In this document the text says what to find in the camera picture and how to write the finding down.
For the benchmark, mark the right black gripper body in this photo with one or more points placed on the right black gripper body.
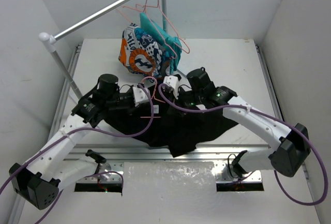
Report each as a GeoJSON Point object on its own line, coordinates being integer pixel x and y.
{"type": "Point", "coordinates": [187, 98]}

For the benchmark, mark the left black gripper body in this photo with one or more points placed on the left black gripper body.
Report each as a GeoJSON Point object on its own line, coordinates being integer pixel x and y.
{"type": "Point", "coordinates": [126, 99]}

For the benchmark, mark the pink wire hanger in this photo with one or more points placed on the pink wire hanger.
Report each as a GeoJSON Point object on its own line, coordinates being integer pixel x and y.
{"type": "Point", "coordinates": [154, 81]}

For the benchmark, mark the black shirt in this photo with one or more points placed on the black shirt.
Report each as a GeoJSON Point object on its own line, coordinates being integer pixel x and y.
{"type": "Point", "coordinates": [150, 124]}

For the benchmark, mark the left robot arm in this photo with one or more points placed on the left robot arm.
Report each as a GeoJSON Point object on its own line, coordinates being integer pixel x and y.
{"type": "Point", "coordinates": [42, 177]}

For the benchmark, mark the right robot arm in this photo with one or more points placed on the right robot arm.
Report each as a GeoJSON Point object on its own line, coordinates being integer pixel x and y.
{"type": "Point", "coordinates": [288, 146]}

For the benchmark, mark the patterned orange blue shirt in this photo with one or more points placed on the patterned orange blue shirt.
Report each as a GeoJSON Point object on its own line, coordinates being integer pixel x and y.
{"type": "Point", "coordinates": [140, 53]}

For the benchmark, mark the teal shirt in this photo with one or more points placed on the teal shirt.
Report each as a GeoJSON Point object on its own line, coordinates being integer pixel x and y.
{"type": "Point", "coordinates": [170, 47]}

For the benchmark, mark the pink hanger with patterned shirt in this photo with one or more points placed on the pink hanger with patterned shirt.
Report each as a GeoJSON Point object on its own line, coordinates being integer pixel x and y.
{"type": "Point", "coordinates": [147, 49]}

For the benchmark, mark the pink hanger with teal shirt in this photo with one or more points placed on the pink hanger with teal shirt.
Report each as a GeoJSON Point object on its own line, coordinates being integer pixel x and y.
{"type": "Point", "coordinates": [162, 7]}

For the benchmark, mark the silver clothes rack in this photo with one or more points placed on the silver clothes rack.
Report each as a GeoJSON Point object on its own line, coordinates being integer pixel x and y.
{"type": "Point", "coordinates": [49, 41]}

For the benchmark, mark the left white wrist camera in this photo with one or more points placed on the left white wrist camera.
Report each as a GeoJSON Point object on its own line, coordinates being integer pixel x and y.
{"type": "Point", "coordinates": [140, 94]}

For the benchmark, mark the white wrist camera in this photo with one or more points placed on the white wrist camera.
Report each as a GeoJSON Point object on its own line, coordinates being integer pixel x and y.
{"type": "Point", "coordinates": [173, 83]}
{"type": "Point", "coordinates": [140, 94]}

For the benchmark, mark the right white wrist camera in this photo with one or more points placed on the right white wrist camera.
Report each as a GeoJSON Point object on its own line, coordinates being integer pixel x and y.
{"type": "Point", "coordinates": [173, 83]}

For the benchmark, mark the aluminium table frame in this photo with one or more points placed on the aluminium table frame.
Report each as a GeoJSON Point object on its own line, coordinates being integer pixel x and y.
{"type": "Point", "coordinates": [158, 189]}

